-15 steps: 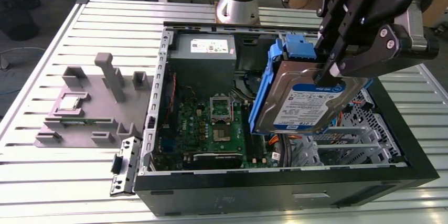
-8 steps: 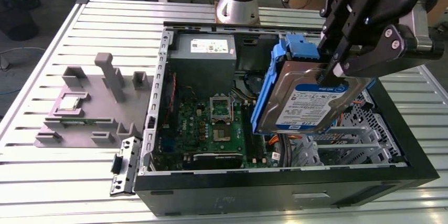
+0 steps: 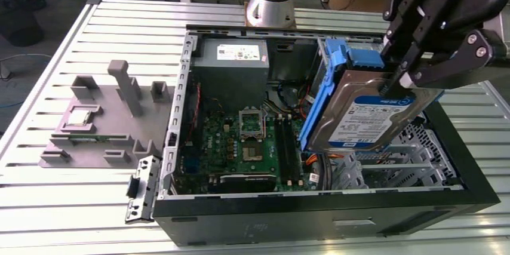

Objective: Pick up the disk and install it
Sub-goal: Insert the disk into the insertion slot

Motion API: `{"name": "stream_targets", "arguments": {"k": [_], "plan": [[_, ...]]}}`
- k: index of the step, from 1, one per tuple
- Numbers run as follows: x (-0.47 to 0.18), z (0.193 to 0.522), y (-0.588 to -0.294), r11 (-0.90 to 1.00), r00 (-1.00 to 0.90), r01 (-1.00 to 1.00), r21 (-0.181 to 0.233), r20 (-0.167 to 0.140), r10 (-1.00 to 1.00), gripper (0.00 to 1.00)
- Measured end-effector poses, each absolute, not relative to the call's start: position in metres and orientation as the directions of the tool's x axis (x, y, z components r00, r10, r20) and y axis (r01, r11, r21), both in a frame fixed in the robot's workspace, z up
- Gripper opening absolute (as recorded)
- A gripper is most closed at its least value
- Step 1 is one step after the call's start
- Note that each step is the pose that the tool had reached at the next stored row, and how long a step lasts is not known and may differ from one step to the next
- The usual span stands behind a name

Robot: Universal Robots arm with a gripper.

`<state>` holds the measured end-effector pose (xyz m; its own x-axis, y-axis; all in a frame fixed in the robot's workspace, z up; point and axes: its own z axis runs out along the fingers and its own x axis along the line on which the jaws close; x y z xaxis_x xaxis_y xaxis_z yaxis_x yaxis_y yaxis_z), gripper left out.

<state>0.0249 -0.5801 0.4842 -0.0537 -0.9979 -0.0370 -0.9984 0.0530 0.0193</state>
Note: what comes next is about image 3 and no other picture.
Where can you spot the grey card retention bracket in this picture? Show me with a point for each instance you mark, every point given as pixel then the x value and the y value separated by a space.
pixel 148 183

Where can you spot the metal optical drive cage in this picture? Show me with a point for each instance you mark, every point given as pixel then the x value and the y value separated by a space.
pixel 320 67

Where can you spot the silver CPU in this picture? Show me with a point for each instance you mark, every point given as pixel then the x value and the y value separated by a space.
pixel 77 118

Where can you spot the green motherboard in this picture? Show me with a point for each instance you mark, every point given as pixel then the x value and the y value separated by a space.
pixel 271 150

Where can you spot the grey power supply unit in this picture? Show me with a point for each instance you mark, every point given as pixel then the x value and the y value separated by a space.
pixel 207 55

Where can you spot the black PC case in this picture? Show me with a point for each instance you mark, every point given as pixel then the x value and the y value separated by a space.
pixel 279 222

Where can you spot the hard disk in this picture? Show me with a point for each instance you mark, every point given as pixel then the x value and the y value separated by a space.
pixel 357 123

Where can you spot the black RAM slot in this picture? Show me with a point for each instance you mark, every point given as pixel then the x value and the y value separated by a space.
pixel 283 150
pixel 293 150

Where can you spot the green RAM stick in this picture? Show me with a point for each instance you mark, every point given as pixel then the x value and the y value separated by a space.
pixel 85 139

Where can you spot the grey parts rack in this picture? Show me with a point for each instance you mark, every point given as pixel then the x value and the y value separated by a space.
pixel 110 120

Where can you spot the CPU socket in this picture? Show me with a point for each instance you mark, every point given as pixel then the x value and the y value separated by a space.
pixel 253 153

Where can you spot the black graphics card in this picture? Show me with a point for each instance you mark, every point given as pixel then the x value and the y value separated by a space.
pixel 247 181

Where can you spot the black waste bin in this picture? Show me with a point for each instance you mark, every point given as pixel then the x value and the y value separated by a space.
pixel 24 28

